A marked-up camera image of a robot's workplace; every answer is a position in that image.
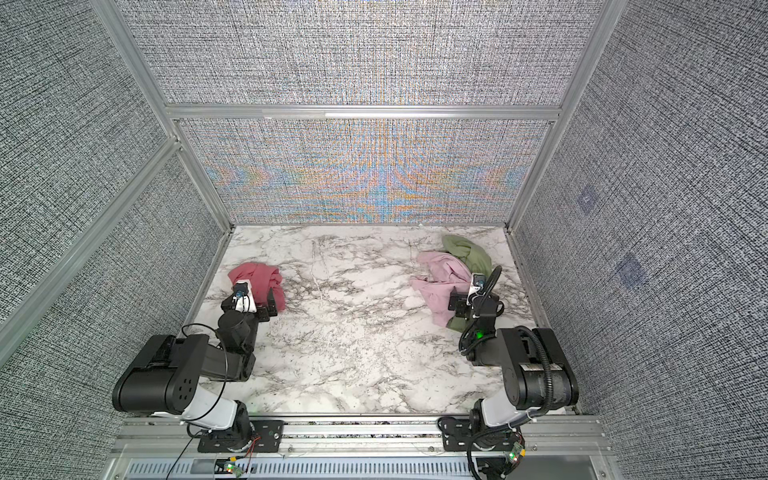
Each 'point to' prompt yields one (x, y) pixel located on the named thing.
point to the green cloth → (478, 262)
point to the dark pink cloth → (262, 277)
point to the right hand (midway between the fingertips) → (473, 287)
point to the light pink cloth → (438, 275)
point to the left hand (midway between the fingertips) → (254, 290)
